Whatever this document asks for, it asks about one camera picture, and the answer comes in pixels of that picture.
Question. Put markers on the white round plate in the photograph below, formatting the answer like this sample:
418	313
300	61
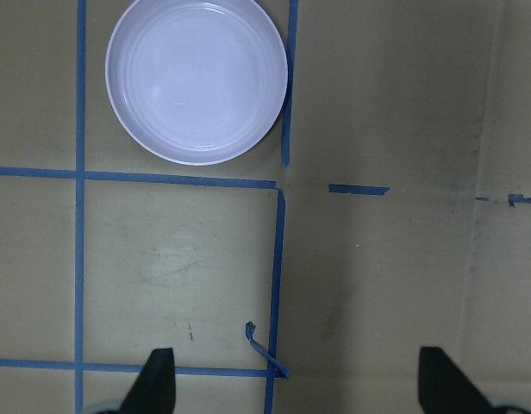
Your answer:
196	82

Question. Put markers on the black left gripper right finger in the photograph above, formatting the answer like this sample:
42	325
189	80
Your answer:
443	387

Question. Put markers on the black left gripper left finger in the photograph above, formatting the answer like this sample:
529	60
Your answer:
154	390

